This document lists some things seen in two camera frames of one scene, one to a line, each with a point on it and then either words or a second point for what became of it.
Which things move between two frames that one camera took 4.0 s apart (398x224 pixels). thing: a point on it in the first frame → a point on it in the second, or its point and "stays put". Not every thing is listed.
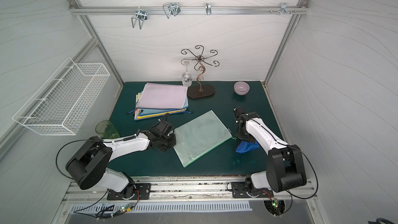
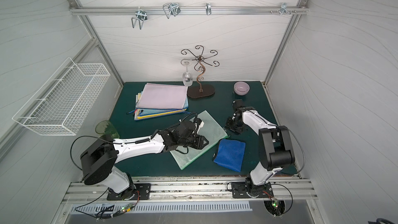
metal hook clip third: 209,10 stays put
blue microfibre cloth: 246,146 → 230,153
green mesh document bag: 199,137 stays put
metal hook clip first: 141,15 stays put
